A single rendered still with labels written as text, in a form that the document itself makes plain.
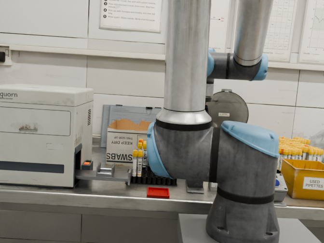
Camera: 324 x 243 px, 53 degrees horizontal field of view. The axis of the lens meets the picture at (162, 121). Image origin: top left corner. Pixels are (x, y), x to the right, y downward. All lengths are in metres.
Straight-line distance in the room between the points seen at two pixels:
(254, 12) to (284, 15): 0.96
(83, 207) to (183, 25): 0.63
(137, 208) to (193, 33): 0.57
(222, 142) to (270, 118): 1.08
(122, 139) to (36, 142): 0.37
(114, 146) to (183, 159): 0.68
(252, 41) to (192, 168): 0.35
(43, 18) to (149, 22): 0.50
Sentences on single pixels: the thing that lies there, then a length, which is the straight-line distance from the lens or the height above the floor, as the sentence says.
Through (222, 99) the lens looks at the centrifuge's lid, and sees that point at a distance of 1.59.
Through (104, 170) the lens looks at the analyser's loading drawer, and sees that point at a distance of 1.09.
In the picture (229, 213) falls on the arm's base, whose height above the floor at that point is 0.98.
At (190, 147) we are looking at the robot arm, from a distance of 0.64.
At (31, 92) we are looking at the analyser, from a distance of 1.03.
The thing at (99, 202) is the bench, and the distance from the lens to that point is 1.00.
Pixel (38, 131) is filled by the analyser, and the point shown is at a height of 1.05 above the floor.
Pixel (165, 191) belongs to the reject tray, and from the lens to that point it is 1.05.
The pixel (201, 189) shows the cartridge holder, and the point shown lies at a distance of 1.06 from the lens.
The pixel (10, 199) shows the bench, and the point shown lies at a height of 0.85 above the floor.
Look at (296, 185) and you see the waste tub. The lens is 1.14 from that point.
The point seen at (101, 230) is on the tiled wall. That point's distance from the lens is 1.81.
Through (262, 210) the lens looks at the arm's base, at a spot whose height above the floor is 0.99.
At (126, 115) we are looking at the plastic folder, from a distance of 1.59.
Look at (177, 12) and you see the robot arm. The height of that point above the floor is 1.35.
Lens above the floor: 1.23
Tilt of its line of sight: 8 degrees down
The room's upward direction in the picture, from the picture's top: 4 degrees clockwise
